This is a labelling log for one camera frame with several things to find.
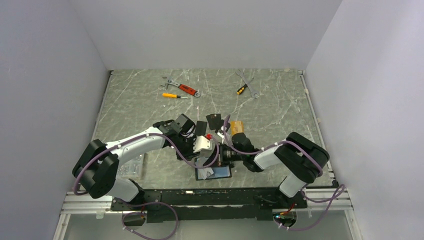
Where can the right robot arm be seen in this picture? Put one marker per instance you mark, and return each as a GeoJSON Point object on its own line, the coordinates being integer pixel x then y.
{"type": "Point", "coordinates": [303, 158]}

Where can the black leather card holder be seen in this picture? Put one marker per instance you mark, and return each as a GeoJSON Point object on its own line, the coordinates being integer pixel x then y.
{"type": "Point", "coordinates": [219, 170]}

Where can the loose black card right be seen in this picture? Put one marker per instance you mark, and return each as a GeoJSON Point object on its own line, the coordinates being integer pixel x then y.
{"type": "Point", "coordinates": [222, 127]}

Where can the loose black card left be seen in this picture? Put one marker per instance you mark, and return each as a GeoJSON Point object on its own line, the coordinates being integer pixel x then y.
{"type": "Point", "coordinates": [201, 128]}

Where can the yellow handled screwdriver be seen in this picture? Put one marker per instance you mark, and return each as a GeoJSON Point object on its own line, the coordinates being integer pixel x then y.
{"type": "Point", "coordinates": [173, 96]}

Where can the silver open-end wrench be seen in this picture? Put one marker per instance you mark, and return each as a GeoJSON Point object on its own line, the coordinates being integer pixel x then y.
{"type": "Point", "coordinates": [254, 94]}

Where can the black credit card stack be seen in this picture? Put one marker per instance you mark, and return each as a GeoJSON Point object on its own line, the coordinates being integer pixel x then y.
{"type": "Point", "coordinates": [213, 120]}

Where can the loose black card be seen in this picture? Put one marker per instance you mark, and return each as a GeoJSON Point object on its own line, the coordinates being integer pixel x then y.
{"type": "Point", "coordinates": [222, 127]}
{"type": "Point", "coordinates": [201, 128]}

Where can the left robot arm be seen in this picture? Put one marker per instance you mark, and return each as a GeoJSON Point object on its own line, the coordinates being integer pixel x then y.
{"type": "Point", "coordinates": [97, 168]}

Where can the clear plastic screw box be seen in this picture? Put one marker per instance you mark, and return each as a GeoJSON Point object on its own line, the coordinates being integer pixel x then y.
{"type": "Point", "coordinates": [132, 169]}

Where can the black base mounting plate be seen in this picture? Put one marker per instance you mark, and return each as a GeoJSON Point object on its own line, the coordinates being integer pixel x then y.
{"type": "Point", "coordinates": [258, 203]}

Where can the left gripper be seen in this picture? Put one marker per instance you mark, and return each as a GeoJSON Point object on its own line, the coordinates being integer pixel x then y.
{"type": "Point", "coordinates": [189, 154]}

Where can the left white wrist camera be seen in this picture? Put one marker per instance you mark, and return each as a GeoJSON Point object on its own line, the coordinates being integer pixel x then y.
{"type": "Point", "coordinates": [203, 147]}

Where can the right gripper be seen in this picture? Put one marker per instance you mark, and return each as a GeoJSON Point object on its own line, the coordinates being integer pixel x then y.
{"type": "Point", "coordinates": [221, 158]}

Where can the black yellow small screwdriver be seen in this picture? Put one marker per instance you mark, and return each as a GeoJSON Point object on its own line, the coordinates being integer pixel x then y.
{"type": "Point", "coordinates": [244, 87]}

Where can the red handled adjustable wrench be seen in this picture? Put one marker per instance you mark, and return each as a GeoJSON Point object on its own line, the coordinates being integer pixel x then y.
{"type": "Point", "coordinates": [169, 81]}

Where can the aluminium frame rail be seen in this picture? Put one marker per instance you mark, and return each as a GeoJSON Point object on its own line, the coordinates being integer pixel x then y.
{"type": "Point", "coordinates": [314, 200]}

